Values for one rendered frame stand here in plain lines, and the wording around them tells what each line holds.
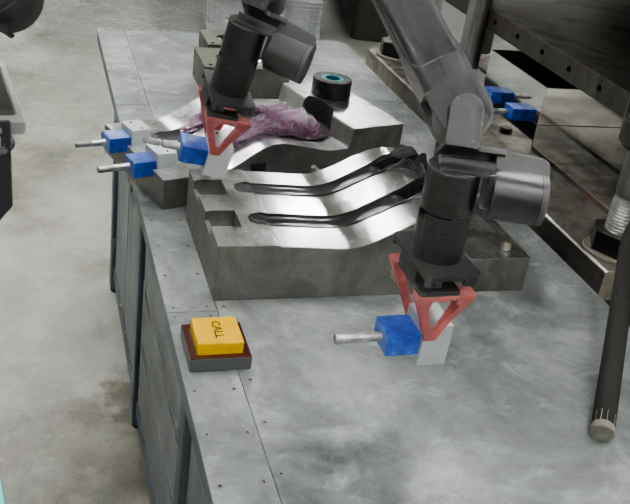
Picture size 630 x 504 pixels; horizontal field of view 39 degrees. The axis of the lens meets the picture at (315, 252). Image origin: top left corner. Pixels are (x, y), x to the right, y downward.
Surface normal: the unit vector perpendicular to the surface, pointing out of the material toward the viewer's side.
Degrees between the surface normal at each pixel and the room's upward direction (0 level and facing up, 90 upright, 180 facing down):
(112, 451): 0
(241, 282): 90
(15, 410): 0
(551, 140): 90
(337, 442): 0
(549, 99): 90
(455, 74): 57
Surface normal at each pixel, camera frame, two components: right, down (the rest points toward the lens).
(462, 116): 0.01, -0.05
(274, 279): 0.27, 0.49
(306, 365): 0.13, -0.87
